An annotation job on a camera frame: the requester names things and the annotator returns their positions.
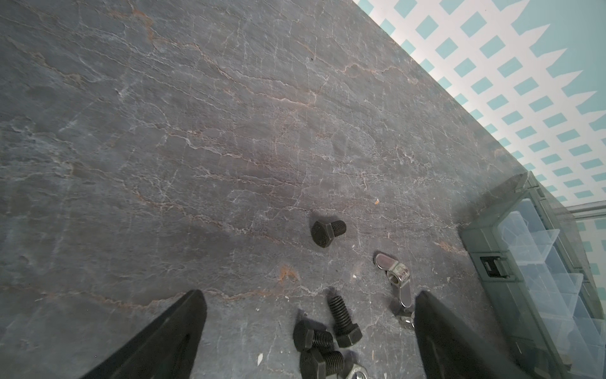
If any silver wing nut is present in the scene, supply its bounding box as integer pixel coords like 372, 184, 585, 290
373, 252, 413, 308

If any lone black hex bolt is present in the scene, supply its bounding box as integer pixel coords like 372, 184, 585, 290
311, 220, 347, 248

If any black hex bolt upright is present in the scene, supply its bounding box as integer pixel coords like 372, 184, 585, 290
328, 295, 362, 348

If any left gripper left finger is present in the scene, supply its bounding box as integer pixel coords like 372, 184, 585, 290
84, 290, 207, 378

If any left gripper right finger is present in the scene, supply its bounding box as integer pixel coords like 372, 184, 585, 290
414, 291, 529, 378

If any dark green compartment organizer box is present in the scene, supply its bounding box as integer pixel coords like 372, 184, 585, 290
461, 172, 605, 378

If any small silver hex nut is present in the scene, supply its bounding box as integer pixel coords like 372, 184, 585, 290
396, 312, 415, 330

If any black hex bolt lower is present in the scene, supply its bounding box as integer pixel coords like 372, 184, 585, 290
293, 320, 334, 352

